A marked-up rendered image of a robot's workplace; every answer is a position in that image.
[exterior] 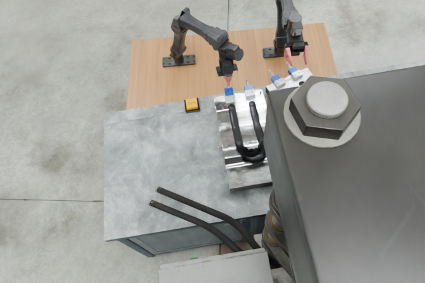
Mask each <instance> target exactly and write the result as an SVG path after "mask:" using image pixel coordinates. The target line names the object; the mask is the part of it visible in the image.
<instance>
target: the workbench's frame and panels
mask: <svg viewBox="0 0 425 283"><path fill-rule="evenodd" d="M265 218H266V214H264V215H256V216H252V217H245V218H241V219H236V220H237V221H238V222H239V223H241V225H243V226H244V228H246V230H248V232H249V233H250V234H251V236H252V237H253V238H254V235H255V234H261V233H262V231H263V229H264V227H265V223H264V221H265ZM210 224H211V225H212V226H214V227H216V228H217V229H219V230H220V231H221V232H222V233H224V234H225V235H226V236H227V237H229V238H230V239H231V240H232V241H240V240H242V242H247V241H246V240H245V238H244V237H243V236H242V235H241V234H240V233H239V232H238V231H237V230H236V229H235V228H234V227H233V226H232V225H230V224H229V223H227V222H225V221H222V222H215V223H210ZM109 241H119V242H121V243H123V244H125V245H127V246H128V247H130V248H132V249H133V250H135V251H138V252H139V253H141V254H143V255H145V256H146V257H148V258H150V257H155V255H156V254H161V253H168V252H172V251H180V250H187V249H191V248H198V247H203V246H210V245H214V244H221V243H224V242H222V241H221V240H220V239H219V238H218V237H216V236H215V235H214V234H212V233H211V232H209V231H208V230H206V229H204V228H202V227H200V226H191V227H184V228H179V229H172V230H168V231H161V232H153V233H149V234H142V235H138V236H130V237H126V238H119V239H112V240H107V241H106V242H109Z"/></svg>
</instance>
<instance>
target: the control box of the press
mask: <svg viewBox="0 0 425 283"><path fill-rule="evenodd" d="M158 272H159V283H274V282H273V276H272V273H271V267H270V264H269V258H268V250H265V249H264V248H258V249H254V250H247V251H239V252H235V253H228V254H224V255H216V256H209V257H205V258H197V257H194V258H191V259H190V260H186V261H182V262H175V263H167V264H163V265H160V269H159V271H158Z"/></svg>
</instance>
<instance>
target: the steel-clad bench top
mask: <svg viewBox="0 0 425 283"><path fill-rule="evenodd" d="M421 65H425V60H421V61H414V62H409V63H402V64H396V65H391V66H384V67H380V68H373V69H365V70H361V71H354V72H349V73H343V74H339V75H331V76H324V77H327V78H339V79H342V78H350V77H354V76H361V75H368V74H373V73H380V72H384V71H391V70H396V69H402V68H409V67H414V66H421ZM224 95H225V93H223V94H219V95H212V96H207V97H200V98H199V106H200V111H199V112H192V113H188V114H186V112H185V103H184V100H182V101H178V102H170V103H166V104H159V105H152V106H147V107H141V108H136V109H129V110H125V111H118V112H110V113H106V114H104V241H107V240H112V239H119V238H126V237H130V236H138V235H142V234H149V233H153V232H161V231H168V230H172V229H179V228H184V227H191V226H197V225H195V224H193V223H191V222H188V221H186V220H183V219H181V218H179V217H176V216H174V215H171V214H169V213H167V212H164V211H162V210H160V209H157V208H154V207H152V206H150V205H148V201H149V200H150V199H151V200H154V201H156V202H159V203H162V204H164V205H167V206H169V207H171V208H174V209H177V210H179V211H181V212H184V213H186V214H189V215H191V216H194V217H196V218H198V219H201V220H203V221H205V222H207V223H209V224H210V223H215V222H222V221H223V220H221V219H219V218H217V217H214V216H212V215H209V214H207V213H205V212H202V211H200V210H197V209H196V208H193V207H190V206H188V205H186V204H184V203H181V202H179V201H176V200H174V199H172V198H169V197H167V196H164V195H162V194H160V193H158V192H155V189H156V187H157V186H159V187H162V188H164V189H166V190H169V191H172V192H174V193H176V194H178V195H181V196H184V197H185V198H188V199H191V200H193V201H195V202H198V203H201V204H203V205H205V206H207V207H210V208H213V209H215V210H217V211H220V212H222V213H224V214H226V215H229V216H230V217H232V218H234V219H241V218H245V217H252V216H256V215H264V214H267V212H268V210H269V209H270V208H269V196H270V192H271V190H272V189H273V185H272V186H265V187H261V188H254V189H249V190H242V191H235V192H230V188H229V184H228V177H227V173H226V166H225V159H224V155H223V149H222V148H218V146H220V145H222V144H221V137H220V133H219V126H218V119H217V115H216V108H215V103H214V97H219V96H224Z"/></svg>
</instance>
